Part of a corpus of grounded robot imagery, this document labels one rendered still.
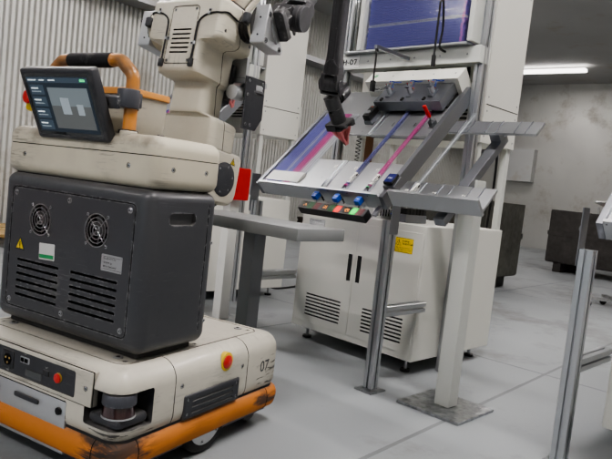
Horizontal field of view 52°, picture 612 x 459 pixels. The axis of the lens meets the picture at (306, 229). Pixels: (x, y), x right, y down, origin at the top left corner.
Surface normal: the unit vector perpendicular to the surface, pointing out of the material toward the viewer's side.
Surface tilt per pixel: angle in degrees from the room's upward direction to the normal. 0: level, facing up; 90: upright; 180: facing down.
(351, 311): 90
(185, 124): 82
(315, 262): 90
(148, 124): 92
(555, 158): 90
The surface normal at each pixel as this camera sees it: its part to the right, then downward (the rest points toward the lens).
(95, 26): 0.76, 0.13
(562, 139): -0.65, -0.01
